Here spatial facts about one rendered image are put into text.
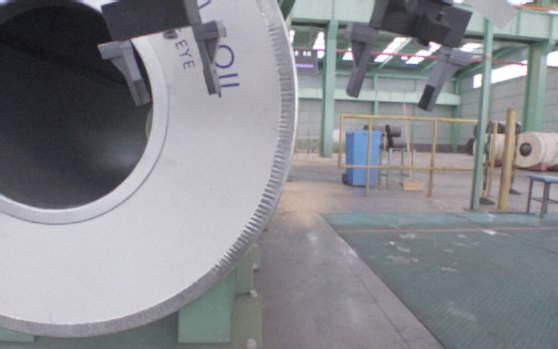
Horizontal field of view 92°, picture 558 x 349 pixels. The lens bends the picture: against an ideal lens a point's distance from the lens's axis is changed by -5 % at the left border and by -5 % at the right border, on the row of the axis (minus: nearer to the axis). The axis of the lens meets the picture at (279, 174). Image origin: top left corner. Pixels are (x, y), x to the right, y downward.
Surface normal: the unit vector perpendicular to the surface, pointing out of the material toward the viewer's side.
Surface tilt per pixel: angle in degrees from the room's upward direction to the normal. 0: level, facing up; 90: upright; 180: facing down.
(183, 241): 90
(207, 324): 90
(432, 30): 135
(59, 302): 90
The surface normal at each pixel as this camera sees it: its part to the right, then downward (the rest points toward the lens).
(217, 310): 0.07, 0.11
